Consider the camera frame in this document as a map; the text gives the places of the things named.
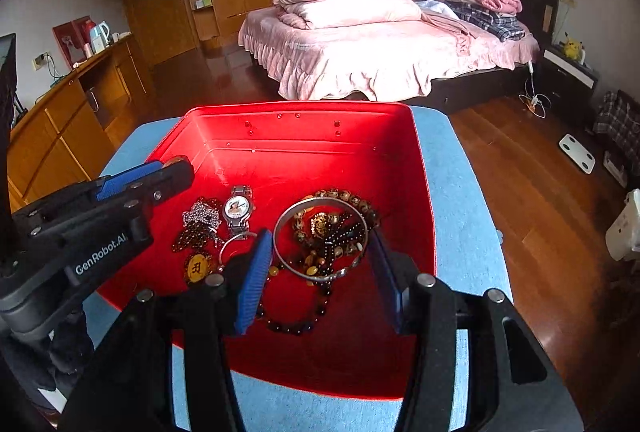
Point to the wall socket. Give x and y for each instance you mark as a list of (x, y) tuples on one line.
[(39, 61)]

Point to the wide silver bangle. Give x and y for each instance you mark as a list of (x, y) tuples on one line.
[(280, 257)]

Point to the wooden sideboard cabinet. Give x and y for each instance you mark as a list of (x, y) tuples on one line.
[(60, 126)]

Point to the folded plaid clothes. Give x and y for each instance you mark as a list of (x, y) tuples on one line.
[(490, 21)]

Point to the red tin box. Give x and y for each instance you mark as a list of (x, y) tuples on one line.
[(310, 151)]

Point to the white appliance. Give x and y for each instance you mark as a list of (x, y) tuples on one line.
[(625, 227)]

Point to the gold filigree pendant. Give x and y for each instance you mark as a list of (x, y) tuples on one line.
[(320, 224)]

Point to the white bathroom scale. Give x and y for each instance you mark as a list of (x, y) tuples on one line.
[(577, 153)]

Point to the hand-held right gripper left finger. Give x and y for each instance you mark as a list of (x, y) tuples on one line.
[(255, 277)]

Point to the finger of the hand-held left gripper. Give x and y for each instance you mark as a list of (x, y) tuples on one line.
[(125, 181), (90, 217)]

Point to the thin silver bangle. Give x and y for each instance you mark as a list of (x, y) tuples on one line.
[(223, 248)]

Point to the red picture frame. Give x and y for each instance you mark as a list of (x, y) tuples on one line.
[(67, 41)]

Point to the yellow plush toy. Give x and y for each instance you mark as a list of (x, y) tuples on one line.
[(571, 45)]

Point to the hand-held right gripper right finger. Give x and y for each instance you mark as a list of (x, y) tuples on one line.
[(386, 284)]

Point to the white electric kettle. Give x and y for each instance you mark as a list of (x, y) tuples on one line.
[(101, 35)]

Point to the silver wrist watch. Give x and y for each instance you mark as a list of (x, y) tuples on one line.
[(236, 211)]

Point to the dark nightstand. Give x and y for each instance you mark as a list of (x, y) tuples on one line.
[(567, 79)]

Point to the bed with pink sheet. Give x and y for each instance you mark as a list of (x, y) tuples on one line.
[(380, 56)]

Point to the plaid bag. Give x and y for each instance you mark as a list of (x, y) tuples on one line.
[(620, 124)]

